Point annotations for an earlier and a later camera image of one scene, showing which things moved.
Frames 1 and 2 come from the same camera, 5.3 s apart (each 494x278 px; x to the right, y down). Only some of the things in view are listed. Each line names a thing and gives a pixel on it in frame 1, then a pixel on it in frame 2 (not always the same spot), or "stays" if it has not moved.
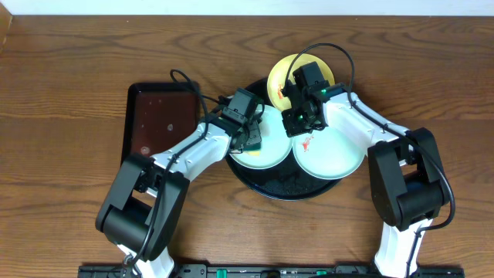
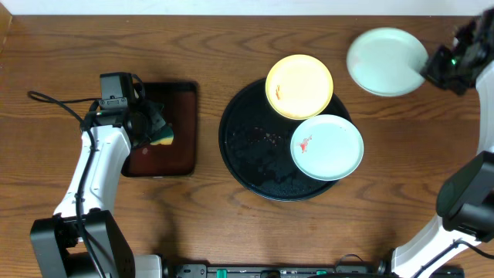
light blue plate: x=329 y=153 stays
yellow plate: x=278 y=76 stays
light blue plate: x=275 y=146 to x=386 y=62
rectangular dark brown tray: x=157 y=114 stays
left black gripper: x=252 y=138 to x=157 y=121
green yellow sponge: x=252 y=153 to x=166 y=138
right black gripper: x=292 y=128 to x=430 y=71
